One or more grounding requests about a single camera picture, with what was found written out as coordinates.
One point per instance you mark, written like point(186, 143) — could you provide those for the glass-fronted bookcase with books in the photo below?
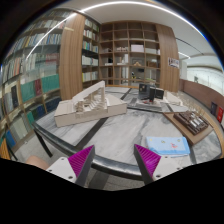
point(29, 79)

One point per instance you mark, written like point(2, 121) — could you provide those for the light blue folded towel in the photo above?
point(172, 146)

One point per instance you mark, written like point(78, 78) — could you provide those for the dark model on wooden board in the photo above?
point(192, 126)

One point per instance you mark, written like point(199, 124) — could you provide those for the white architectural building model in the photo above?
point(90, 104)

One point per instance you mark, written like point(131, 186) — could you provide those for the wooden open bookshelf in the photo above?
point(122, 53)

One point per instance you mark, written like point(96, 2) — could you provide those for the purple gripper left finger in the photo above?
point(81, 164)

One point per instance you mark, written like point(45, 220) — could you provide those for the white wall sign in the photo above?
point(173, 62)

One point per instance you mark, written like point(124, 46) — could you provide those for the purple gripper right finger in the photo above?
point(147, 161)

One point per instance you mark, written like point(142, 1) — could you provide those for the small white model right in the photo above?
point(173, 99)

